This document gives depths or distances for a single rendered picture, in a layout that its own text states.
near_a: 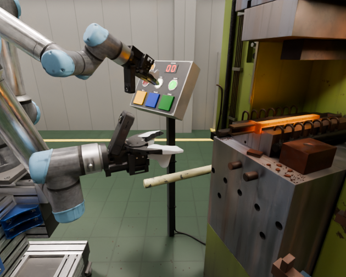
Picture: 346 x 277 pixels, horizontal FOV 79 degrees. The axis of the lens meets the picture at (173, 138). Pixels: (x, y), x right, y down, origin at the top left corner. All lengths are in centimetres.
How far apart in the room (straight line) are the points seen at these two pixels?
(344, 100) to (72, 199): 108
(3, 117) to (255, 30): 73
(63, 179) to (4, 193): 52
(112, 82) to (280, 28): 320
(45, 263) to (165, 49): 303
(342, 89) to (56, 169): 109
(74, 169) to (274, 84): 87
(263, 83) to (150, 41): 274
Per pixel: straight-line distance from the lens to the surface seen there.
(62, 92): 402
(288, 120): 86
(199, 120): 373
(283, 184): 66
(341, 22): 85
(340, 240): 89
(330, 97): 118
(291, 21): 70
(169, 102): 103
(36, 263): 147
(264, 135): 75
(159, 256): 158
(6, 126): 63
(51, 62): 72
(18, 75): 106
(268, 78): 103
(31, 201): 102
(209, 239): 115
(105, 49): 80
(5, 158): 101
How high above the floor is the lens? 122
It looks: 21 degrees down
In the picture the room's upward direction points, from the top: straight up
